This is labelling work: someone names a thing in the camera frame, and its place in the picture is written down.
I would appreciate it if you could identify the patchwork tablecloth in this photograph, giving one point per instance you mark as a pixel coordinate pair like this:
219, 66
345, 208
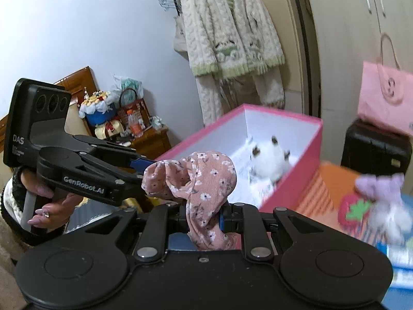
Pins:
332, 184

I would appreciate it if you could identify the person's left hand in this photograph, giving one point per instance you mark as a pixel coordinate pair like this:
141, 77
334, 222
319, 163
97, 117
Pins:
55, 210

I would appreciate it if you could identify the wooden bedside cabinet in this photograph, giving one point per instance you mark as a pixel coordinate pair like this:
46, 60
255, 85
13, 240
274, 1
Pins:
151, 143

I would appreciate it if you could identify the beige wardrobe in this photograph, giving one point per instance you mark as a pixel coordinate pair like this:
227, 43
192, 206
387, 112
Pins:
348, 38

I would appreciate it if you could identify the blue wet wipes pack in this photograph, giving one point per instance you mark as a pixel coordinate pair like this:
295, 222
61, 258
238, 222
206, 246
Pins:
398, 261

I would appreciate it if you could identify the white plastic bag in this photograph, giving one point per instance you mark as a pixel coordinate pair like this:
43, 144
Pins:
127, 85

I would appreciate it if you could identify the white panda plush toy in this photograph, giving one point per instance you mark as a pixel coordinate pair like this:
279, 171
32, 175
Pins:
269, 164

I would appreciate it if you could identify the red strawberry plush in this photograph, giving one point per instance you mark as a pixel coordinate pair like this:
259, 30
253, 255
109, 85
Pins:
350, 213

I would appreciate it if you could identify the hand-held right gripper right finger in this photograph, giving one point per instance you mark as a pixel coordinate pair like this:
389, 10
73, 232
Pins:
230, 222

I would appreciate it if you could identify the purple plush toy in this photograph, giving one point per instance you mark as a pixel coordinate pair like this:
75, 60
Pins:
384, 203

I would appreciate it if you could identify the wooden headboard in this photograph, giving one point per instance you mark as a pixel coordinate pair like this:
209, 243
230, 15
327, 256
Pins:
80, 80

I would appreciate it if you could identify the woven brown basket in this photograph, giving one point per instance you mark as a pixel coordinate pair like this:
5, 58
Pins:
132, 106

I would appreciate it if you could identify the pink floral fabric scrunchie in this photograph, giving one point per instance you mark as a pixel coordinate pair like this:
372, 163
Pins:
206, 184

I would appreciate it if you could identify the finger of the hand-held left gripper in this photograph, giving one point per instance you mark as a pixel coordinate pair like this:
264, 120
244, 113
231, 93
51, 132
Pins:
142, 165
129, 182

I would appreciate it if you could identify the orange drink bottle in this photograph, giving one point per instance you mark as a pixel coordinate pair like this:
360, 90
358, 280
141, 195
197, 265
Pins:
135, 124

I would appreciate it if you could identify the beige canvas tote bag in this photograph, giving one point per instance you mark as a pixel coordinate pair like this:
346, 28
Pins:
179, 42

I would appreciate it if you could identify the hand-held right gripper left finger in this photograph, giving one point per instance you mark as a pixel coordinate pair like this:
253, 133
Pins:
179, 221

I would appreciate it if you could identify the blue flower bouquet box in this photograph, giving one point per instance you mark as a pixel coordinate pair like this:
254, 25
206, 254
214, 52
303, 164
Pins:
96, 109

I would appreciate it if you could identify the pink tote bag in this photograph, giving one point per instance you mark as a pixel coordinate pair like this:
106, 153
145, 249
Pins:
384, 100

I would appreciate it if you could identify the black suitcase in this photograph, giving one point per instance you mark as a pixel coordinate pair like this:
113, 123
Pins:
371, 155

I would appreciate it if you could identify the pink cardboard box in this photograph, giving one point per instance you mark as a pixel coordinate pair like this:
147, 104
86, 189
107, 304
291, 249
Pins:
290, 174

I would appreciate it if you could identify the cream knit cardigan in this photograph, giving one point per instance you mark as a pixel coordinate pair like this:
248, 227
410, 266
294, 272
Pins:
226, 38

